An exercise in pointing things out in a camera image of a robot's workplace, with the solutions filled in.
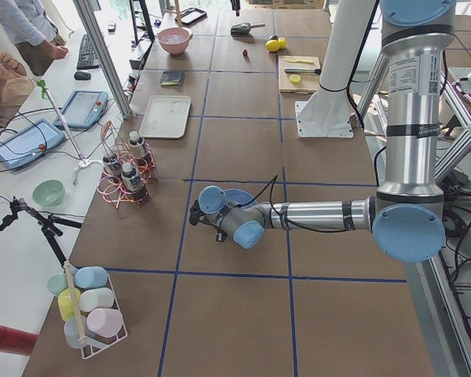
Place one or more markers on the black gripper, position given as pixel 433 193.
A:
pixel 195 215

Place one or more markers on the blue round plate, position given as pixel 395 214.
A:
pixel 242 197

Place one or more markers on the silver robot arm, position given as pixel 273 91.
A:
pixel 405 214

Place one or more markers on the dark drink bottle three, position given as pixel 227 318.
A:
pixel 133 182

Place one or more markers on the dark drink bottle one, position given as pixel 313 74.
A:
pixel 138 148

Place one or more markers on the dark drink bottle two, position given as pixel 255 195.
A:
pixel 112 165

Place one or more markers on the cream bear tray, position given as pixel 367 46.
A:
pixel 165 117

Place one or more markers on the light blue cup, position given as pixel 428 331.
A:
pixel 91 277

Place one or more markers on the white cup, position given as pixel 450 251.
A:
pixel 102 297

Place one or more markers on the pink cup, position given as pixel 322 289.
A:
pixel 105 322

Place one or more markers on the grey folded cloth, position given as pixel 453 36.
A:
pixel 172 78

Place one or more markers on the yellow cup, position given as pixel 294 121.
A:
pixel 65 306

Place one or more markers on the mint green cup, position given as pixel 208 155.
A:
pixel 57 283

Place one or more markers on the wooden cutting board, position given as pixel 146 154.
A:
pixel 309 83

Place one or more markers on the green small bowl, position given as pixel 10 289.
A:
pixel 49 193

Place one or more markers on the pale grey cup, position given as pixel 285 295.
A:
pixel 71 334

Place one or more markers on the steel knife sharpener rod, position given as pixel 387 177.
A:
pixel 303 71

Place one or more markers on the blue teach pendant far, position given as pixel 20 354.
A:
pixel 84 108

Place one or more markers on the blue teach pendant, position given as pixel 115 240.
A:
pixel 29 144
pixel 84 108

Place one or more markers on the yellow plastic knife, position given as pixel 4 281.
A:
pixel 300 61

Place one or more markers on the yellow lemon front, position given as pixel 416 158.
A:
pixel 273 45

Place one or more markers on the yellow lemon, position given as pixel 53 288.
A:
pixel 282 43
pixel 273 45

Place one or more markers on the yellow lemon back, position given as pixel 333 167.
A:
pixel 282 43

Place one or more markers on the metal ice scoop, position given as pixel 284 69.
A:
pixel 243 29

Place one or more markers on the black computer mouse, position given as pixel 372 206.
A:
pixel 81 75

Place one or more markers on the blue teach pendant near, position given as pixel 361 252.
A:
pixel 29 144

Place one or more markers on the black keyboard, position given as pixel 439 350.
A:
pixel 87 58

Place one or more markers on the red cylinder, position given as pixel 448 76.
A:
pixel 16 341

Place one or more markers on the seated person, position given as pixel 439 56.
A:
pixel 15 87

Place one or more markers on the standing person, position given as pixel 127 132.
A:
pixel 32 32

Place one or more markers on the copper wire bottle rack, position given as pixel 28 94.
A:
pixel 111 188

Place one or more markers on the white wire cup rack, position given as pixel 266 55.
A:
pixel 92 343

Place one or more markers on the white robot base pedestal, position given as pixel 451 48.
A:
pixel 326 113

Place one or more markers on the aluminium frame post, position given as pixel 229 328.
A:
pixel 92 28

